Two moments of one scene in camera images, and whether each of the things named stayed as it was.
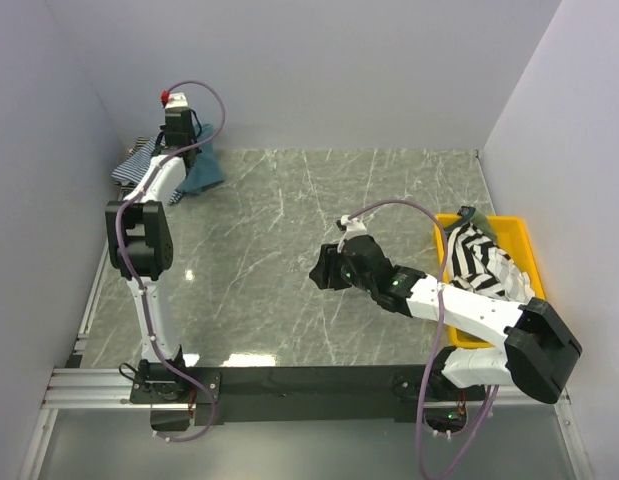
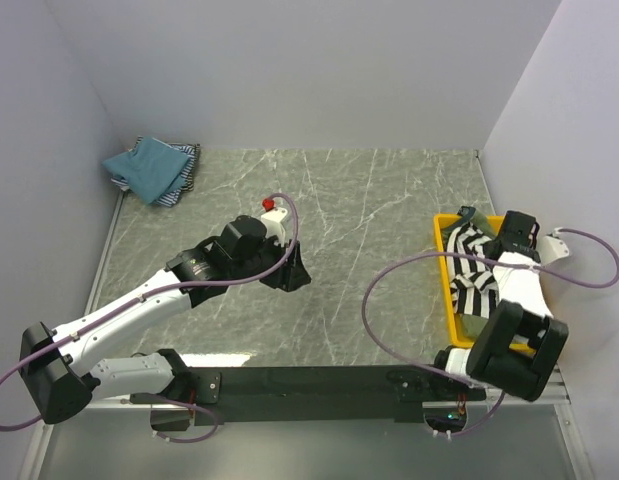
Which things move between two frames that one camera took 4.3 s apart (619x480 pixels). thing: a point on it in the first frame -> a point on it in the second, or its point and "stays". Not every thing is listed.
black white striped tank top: [477, 263] stays
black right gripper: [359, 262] -> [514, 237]
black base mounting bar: [289, 396] stays
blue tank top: [206, 170] -> [153, 169]
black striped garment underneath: [141, 141] -> [191, 184]
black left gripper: [194, 141] -> [296, 273]
